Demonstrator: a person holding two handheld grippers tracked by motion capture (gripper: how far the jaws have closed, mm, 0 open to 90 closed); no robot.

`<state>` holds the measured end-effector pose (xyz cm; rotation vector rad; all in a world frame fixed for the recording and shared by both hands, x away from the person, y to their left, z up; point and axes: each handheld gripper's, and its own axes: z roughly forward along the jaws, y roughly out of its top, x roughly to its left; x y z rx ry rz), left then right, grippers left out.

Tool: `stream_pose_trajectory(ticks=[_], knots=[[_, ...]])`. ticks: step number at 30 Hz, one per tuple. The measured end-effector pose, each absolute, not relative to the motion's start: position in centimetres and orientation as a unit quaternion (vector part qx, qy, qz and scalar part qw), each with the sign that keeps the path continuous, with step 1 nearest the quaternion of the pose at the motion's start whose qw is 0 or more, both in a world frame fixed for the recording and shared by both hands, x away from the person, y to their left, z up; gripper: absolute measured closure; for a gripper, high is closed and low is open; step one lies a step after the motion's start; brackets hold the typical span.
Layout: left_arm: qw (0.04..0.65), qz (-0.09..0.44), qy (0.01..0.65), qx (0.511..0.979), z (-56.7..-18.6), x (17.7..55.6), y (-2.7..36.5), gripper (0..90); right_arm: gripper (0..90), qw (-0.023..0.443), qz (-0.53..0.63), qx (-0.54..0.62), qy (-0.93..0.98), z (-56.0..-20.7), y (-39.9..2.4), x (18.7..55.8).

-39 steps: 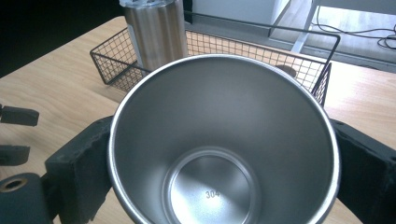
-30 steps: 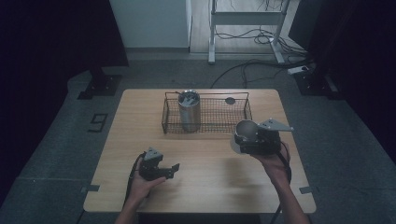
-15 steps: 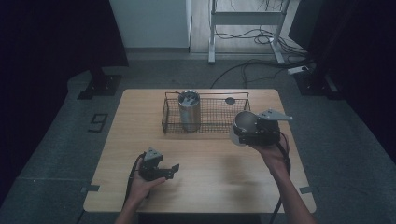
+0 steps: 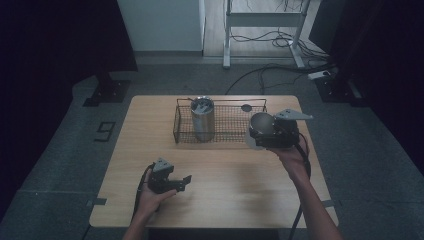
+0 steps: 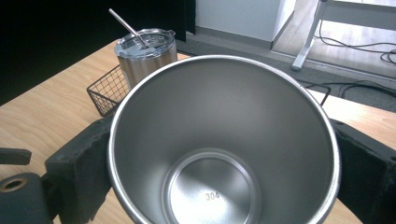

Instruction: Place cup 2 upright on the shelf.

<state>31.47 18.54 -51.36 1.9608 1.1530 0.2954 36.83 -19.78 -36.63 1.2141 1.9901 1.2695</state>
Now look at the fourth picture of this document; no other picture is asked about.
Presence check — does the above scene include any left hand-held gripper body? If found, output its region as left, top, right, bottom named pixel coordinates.
left=147, top=157, right=178, bottom=195

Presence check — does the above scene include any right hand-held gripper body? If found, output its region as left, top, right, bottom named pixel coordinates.
left=264, top=108, right=314, bottom=149

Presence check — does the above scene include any dark wire mesh basket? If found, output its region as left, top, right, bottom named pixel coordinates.
left=172, top=97, right=268, bottom=145

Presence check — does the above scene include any stainless steel tumbler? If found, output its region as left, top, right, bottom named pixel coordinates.
left=190, top=96, right=216, bottom=143

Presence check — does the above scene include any person's left hand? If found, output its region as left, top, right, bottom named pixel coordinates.
left=135, top=181, right=178, bottom=218

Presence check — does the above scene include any person's right hand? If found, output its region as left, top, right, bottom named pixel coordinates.
left=268, top=139, right=309, bottom=183

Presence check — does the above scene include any black stand base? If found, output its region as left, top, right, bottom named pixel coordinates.
left=314, top=73, right=369, bottom=108
left=82, top=73, right=132, bottom=108

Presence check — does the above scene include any white power strip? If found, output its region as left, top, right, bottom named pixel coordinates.
left=307, top=69, right=332, bottom=81

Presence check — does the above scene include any black curtain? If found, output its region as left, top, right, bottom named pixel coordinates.
left=0, top=0, right=139, bottom=221
left=308, top=0, right=424, bottom=171

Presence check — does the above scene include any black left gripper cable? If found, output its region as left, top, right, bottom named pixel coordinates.
left=132, top=163, right=156, bottom=222

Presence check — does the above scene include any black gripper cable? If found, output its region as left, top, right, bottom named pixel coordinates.
left=287, top=132, right=313, bottom=240
left=132, top=163, right=156, bottom=222

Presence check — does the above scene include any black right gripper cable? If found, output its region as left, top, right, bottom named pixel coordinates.
left=287, top=132, right=313, bottom=240

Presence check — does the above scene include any tangle of floor cables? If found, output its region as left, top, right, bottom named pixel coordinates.
left=225, top=28, right=336, bottom=96

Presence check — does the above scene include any white desk frame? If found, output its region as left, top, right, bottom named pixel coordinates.
left=222, top=0, right=312, bottom=70

